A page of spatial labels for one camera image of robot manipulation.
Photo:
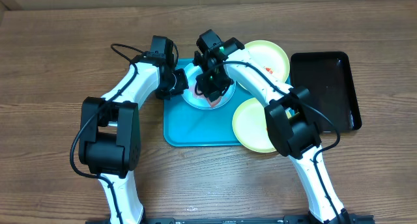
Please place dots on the orange green scrub sponge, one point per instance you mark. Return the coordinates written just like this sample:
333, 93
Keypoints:
203, 102

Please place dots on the black rectangular tray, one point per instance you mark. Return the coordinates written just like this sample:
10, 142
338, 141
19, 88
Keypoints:
328, 77

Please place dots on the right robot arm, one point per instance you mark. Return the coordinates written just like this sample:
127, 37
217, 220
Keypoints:
290, 121

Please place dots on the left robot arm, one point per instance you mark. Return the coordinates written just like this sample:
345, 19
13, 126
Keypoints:
108, 144

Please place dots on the teal plastic tray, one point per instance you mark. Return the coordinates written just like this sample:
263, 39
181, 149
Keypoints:
187, 126

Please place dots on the light blue plate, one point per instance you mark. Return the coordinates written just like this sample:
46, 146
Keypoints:
191, 72

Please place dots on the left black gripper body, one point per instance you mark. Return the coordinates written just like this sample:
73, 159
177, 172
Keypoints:
177, 82

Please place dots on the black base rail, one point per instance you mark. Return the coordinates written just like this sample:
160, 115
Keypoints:
290, 219

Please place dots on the yellow-green plate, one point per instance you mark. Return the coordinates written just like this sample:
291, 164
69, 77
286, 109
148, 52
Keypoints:
269, 56
249, 127

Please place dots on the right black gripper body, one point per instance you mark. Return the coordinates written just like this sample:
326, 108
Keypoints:
212, 88

